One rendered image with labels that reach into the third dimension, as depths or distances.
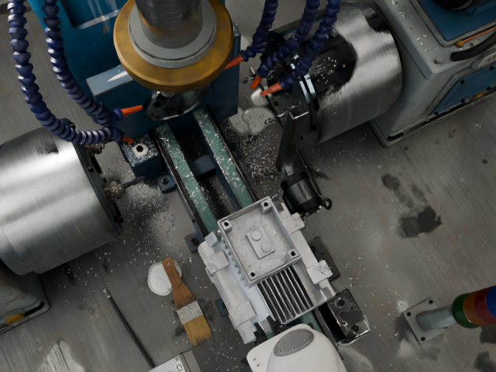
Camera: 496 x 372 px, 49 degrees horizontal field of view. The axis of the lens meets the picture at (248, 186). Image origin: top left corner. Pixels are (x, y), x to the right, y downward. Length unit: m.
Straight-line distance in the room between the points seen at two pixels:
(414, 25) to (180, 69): 0.50
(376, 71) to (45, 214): 0.65
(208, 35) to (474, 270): 0.86
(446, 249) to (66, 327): 0.88
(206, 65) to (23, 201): 0.39
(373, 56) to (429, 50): 0.11
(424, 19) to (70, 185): 0.72
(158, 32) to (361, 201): 0.73
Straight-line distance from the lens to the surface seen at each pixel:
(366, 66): 1.07
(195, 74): 0.82
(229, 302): 1.00
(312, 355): 0.57
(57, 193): 0.97
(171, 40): 0.80
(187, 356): 0.99
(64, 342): 1.29
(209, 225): 1.16
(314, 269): 1.00
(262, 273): 0.94
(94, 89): 1.05
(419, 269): 1.34
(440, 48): 1.12
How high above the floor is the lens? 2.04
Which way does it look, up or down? 72 degrees down
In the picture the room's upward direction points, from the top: 7 degrees clockwise
